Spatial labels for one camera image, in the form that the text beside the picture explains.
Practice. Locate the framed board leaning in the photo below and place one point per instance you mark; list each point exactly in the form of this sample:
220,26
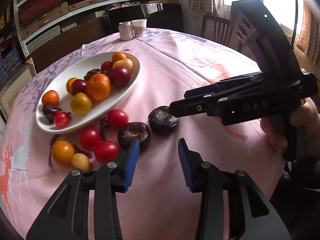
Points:
11,90

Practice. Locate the blue patterned boxes stack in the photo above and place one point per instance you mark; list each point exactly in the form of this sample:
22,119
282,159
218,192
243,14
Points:
12,60

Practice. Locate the small tan longan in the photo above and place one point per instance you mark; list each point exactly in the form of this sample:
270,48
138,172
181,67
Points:
81,162

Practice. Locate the metal storage shelf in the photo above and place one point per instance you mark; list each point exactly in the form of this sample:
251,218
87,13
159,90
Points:
75,5

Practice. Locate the wooden chair right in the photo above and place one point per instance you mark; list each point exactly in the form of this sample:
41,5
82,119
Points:
219,30

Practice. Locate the large red plum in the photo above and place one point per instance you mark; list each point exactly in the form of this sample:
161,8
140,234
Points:
120,77

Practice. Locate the person's right hand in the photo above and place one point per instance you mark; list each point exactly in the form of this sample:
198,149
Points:
305,116

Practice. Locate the dark red cherry tomato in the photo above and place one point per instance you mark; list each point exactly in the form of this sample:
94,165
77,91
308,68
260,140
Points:
79,86

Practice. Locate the yellow-orange tomato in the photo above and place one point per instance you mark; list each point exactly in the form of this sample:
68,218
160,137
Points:
81,104

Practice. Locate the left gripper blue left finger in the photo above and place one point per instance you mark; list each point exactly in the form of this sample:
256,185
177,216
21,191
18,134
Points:
130,164

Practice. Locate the dark small plum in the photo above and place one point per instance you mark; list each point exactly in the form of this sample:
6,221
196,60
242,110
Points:
50,111

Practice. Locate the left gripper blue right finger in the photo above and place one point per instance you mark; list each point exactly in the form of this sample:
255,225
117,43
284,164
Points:
186,162

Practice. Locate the dark wooden cabinet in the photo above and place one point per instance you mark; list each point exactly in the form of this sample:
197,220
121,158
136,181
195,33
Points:
69,41

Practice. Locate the white oval plate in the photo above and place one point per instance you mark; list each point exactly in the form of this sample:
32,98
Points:
99,108

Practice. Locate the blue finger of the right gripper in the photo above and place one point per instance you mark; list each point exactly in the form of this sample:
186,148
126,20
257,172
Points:
213,88

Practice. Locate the red cherry tomato with stem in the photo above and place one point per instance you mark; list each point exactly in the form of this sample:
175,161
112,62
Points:
62,119

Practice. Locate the small orange kumquat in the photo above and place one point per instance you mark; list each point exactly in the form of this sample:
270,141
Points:
62,152

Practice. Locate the large orange mandarin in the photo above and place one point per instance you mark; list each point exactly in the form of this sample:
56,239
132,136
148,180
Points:
98,87

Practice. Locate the pale yellow-pink plum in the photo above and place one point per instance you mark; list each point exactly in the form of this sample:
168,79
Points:
126,63

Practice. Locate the small orange fruit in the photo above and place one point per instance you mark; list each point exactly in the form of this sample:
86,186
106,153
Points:
69,85

